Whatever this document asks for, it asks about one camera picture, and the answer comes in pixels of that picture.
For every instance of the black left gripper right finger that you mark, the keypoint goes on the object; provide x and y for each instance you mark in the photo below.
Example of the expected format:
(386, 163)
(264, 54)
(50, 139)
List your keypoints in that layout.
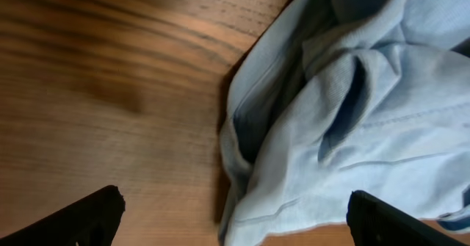
(373, 222)

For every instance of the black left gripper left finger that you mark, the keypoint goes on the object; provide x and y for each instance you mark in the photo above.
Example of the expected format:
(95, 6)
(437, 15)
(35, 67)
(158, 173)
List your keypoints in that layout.
(92, 220)

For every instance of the light blue printed t-shirt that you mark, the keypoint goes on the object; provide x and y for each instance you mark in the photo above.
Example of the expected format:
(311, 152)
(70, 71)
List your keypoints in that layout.
(340, 95)

